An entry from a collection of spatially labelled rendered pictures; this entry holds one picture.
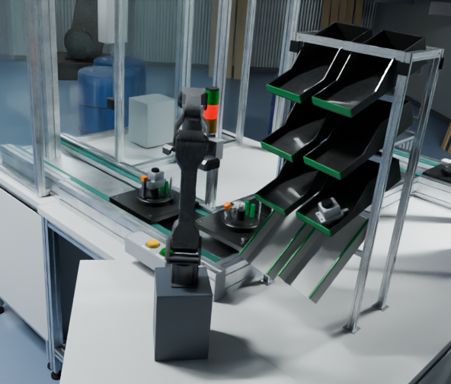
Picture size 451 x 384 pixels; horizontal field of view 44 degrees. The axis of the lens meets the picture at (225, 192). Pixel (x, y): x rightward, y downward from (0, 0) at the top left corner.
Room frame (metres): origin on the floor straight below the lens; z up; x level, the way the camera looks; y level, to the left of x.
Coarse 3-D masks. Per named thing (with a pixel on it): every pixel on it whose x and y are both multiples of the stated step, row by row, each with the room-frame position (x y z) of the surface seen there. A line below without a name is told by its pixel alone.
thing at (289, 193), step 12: (288, 168) 1.55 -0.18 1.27; (300, 168) 1.58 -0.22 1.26; (312, 168) 1.56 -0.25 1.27; (276, 180) 1.53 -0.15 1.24; (288, 180) 1.54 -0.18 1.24; (300, 180) 1.52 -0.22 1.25; (312, 180) 1.51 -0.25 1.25; (324, 180) 1.47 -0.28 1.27; (264, 192) 1.50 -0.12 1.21; (276, 192) 1.49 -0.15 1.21; (288, 192) 1.48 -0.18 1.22; (300, 192) 1.47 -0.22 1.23; (312, 192) 1.44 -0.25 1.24; (264, 204) 1.46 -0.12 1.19; (276, 204) 1.44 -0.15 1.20; (288, 204) 1.43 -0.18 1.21; (300, 204) 1.42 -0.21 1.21
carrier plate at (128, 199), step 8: (128, 192) 1.95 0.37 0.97; (136, 192) 1.95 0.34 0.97; (176, 192) 1.98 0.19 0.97; (112, 200) 1.88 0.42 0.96; (120, 200) 1.86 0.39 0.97; (128, 200) 1.87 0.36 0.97; (176, 200) 1.91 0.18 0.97; (128, 208) 1.81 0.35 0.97; (136, 208) 1.81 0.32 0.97; (144, 208) 1.82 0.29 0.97; (152, 208) 1.82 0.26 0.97; (160, 208) 1.83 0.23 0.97; (168, 208) 1.83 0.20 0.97; (176, 208) 1.84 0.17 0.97; (136, 216) 1.78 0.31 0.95; (144, 216) 1.75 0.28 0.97; (152, 216) 1.75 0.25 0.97; (160, 216) 1.77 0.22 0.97; (168, 216) 1.80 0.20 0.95
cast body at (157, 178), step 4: (152, 168) 1.90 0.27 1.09; (156, 168) 1.90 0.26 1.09; (148, 172) 1.90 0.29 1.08; (152, 172) 1.88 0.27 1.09; (156, 172) 1.89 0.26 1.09; (160, 172) 1.89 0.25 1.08; (148, 176) 1.90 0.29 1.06; (152, 176) 1.88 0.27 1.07; (156, 176) 1.88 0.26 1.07; (160, 176) 1.89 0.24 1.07; (152, 180) 1.88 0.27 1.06; (156, 180) 1.88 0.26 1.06; (160, 180) 1.89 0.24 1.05; (164, 180) 1.91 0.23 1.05; (148, 184) 1.88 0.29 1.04; (152, 184) 1.86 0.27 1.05; (156, 184) 1.88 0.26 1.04; (160, 184) 1.89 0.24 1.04; (164, 184) 1.91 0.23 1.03; (152, 188) 1.86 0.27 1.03
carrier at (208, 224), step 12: (240, 204) 1.75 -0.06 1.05; (252, 204) 1.78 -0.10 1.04; (204, 216) 1.79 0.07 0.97; (216, 216) 1.80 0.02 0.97; (240, 216) 1.74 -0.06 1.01; (252, 216) 1.77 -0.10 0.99; (264, 216) 1.83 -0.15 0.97; (204, 228) 1.70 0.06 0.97; (216, 228) 1.71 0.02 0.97; (228, 228) 1.70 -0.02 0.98; (240, 228) 1.69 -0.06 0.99; (252, 228) 1.70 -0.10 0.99; (228, 240) 1.63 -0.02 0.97; (240, 240) 1.63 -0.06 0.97
